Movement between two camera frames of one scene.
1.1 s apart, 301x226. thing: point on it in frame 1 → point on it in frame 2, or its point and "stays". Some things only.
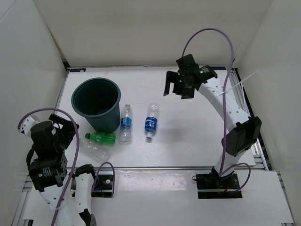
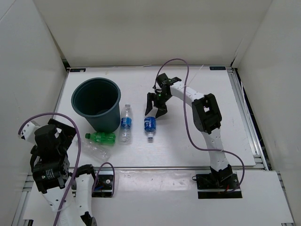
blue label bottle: [151, 122] stays
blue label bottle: [126, 132] stays
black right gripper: [173, 77] → [162, 109]
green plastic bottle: [102, 137] stays
